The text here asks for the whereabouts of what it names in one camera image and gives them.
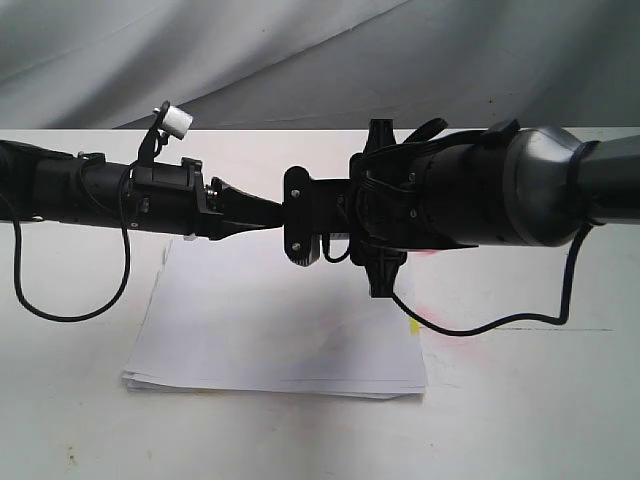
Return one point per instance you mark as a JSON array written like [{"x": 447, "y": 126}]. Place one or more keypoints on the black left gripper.
[{"x": 166, "y": 198}]

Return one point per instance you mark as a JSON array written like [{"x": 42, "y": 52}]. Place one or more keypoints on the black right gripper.
[{"x": 382, "y": 204}]

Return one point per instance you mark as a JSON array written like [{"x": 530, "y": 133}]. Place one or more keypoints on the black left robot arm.
[{"x": 57, "y": 186}]

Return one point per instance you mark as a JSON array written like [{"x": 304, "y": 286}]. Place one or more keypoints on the white paper stack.
[{"x": 238, "y": 315}]

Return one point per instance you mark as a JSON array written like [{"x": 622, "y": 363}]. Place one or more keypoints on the white backdrop cloth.
[{"x": 319, "y": 64}]

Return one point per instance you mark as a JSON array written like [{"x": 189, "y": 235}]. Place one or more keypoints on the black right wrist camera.
[{"x": 314, "y": 211}]

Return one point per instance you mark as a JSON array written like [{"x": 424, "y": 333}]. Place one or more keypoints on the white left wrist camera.
[{"x": 172, "y": 120}]

